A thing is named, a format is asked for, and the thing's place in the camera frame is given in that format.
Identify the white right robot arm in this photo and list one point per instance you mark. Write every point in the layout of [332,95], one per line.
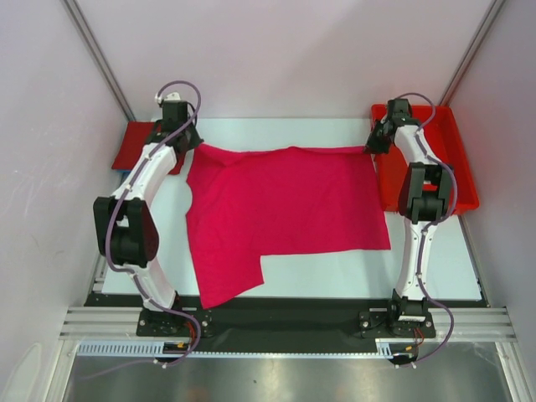
[427,198]

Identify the left corner frame post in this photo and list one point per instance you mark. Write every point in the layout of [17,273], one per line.
[90,41]

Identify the folded dark red shirt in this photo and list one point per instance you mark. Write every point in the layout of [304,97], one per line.
[132,144]

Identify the red plastic bin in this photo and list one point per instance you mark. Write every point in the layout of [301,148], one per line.
[444,138]

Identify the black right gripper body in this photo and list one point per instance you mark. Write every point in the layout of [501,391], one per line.
[374,142]

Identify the corner frame post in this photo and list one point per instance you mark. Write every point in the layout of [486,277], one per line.
[90,41]
[484,28]

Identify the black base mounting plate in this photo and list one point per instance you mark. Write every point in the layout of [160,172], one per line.
[302,341]

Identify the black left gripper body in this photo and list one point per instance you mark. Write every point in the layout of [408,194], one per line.
[193,139]

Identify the grey slotted cable duct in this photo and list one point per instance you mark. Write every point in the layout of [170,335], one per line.
[139,349]

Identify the right corner frame post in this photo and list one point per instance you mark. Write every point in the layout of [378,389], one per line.
[484,28]

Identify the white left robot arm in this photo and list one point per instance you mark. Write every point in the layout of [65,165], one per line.
[126,233]

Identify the pink t shirt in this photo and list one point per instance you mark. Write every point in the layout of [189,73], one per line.
[291,201]

